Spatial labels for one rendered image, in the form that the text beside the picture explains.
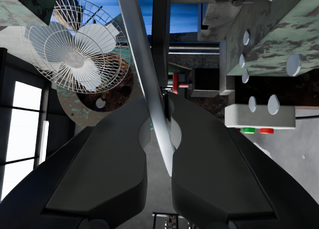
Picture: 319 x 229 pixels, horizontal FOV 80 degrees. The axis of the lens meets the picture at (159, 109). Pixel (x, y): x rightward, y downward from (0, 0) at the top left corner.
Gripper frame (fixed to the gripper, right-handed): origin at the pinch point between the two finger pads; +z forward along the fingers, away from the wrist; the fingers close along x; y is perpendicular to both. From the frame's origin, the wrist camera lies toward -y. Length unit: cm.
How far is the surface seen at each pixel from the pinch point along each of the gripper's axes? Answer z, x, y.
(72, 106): 125, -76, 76
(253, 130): 24.0, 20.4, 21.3
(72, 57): 90, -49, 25
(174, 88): 37.4, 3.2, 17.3
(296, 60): 6.9, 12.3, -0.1
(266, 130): 24.0, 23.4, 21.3
